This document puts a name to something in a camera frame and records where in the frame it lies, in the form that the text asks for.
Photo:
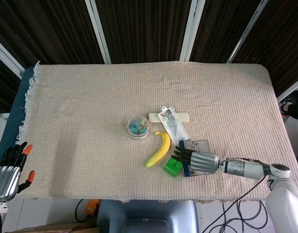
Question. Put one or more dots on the orange device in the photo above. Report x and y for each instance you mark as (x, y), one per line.
(92, 207)

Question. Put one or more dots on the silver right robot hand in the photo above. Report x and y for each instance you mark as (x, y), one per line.
(204, 162)

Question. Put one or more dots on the beige waffle tablecloth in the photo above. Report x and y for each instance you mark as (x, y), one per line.
(90, 121)

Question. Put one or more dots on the clear jar of binder clips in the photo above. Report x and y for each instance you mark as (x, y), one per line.
(138, 127)

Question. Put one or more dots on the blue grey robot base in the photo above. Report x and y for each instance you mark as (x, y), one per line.
(144, 216)

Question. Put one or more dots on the dark brown curtain panel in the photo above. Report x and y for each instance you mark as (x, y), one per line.
(144, 29)
(285, 36)
(3, 85)
(219, 24)
(42, 29)

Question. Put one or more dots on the beige flat stick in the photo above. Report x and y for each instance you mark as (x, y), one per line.
(153, 117)

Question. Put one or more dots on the yellow banana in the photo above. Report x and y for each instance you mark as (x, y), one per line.
(163, 148)

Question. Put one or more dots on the white partition post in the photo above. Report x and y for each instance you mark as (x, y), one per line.
(291, 88)
(246, 31)
(8, 58)
(191, 31)
(99, 31)

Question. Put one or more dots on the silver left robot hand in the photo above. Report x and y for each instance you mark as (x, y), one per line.
(5, 178)

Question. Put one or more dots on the green toy building block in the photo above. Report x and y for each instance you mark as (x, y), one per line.
(172, 168)

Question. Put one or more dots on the ruler set in clear pack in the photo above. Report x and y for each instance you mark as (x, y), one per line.
(173, 126)

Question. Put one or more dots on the brown cardboard box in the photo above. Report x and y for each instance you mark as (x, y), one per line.
(54, 228)

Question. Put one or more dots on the white and red sneaker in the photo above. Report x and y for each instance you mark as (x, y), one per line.
(286, 106)

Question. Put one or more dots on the eyeglasses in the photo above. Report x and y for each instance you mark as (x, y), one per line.
(193, 145)

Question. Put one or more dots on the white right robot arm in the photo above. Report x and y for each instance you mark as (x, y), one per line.
(248, 168)

